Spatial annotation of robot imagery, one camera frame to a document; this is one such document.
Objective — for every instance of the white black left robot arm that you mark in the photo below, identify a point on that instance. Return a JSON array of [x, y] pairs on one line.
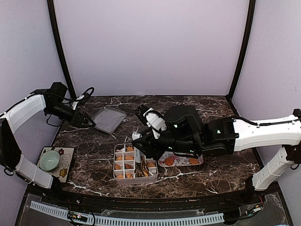
[[21, 127]]

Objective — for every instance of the left black frame post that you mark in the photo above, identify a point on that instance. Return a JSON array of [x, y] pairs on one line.
[[59, 47]]

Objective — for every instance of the black frame post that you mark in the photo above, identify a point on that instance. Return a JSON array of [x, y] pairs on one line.
[[59, 47], [243, 49]]

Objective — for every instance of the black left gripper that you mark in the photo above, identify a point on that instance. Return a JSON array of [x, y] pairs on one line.
[[78, 123]]

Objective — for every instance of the silver metal tongs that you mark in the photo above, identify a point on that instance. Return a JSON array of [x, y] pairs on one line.
[[141, 169]]

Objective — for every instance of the orange chip cookie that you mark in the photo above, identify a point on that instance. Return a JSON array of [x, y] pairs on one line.
[[169, 161]]

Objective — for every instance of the right black frame post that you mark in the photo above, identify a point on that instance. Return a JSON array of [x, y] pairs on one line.
[[243, 49]]

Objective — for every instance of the silver tin lid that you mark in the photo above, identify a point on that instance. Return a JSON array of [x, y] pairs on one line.
[[107, 119]]

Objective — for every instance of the silver divided cookie tin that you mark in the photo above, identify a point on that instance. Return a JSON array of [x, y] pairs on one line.
[[120, 149]]

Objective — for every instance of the floral square coaster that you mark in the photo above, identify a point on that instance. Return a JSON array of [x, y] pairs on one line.
[[62, 170]]

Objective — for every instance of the brown flower cookie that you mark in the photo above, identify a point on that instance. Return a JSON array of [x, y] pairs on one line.
[[128, 166]]

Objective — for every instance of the floral cookie tray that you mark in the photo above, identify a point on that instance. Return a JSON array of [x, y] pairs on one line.
[[178, 160]]

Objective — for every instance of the round orange cookie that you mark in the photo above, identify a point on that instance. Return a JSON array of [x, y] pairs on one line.
[[151, 164], [193, 161]]

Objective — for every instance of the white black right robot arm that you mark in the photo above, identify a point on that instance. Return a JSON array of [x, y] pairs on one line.
[[181, 131]]

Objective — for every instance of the green ceramic cup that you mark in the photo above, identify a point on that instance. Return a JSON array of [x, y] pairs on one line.
[[49, 160]]

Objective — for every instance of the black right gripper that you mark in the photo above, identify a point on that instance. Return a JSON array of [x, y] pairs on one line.
[[149, 149]]

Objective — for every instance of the white slotted cable duct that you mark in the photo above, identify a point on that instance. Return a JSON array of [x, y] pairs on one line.
[[128, 219]]

